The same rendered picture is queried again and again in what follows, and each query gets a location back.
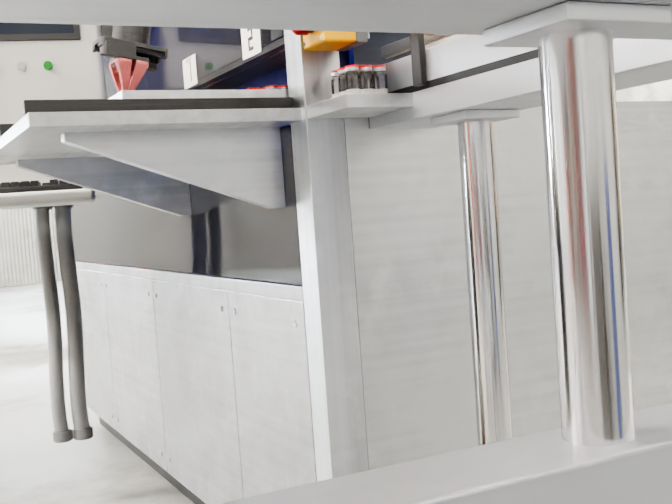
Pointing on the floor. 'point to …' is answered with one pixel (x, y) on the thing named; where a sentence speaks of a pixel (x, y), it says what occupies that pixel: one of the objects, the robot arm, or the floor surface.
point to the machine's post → (326, 267)
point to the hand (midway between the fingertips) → (124, 105)
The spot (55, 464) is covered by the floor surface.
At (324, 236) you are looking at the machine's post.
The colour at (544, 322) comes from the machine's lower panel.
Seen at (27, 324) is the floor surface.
